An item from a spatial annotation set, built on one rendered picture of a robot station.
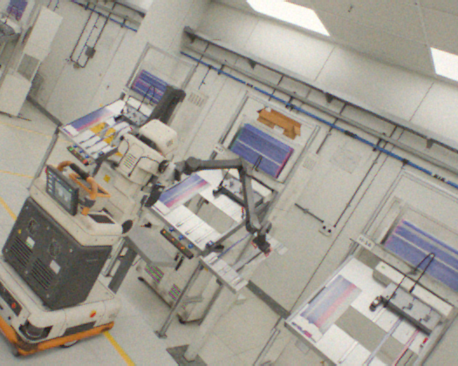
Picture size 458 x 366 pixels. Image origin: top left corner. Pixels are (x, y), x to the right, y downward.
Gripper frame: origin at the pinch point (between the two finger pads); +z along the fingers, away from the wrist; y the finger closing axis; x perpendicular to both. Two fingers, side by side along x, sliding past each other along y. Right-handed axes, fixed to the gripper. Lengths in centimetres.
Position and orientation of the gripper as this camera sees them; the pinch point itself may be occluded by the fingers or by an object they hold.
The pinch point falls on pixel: (261, 252)
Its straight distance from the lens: 260.9
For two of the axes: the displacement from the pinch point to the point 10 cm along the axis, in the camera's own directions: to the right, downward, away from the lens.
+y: -6.7, -4.7, 5.7
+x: -7.4, 4.9, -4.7
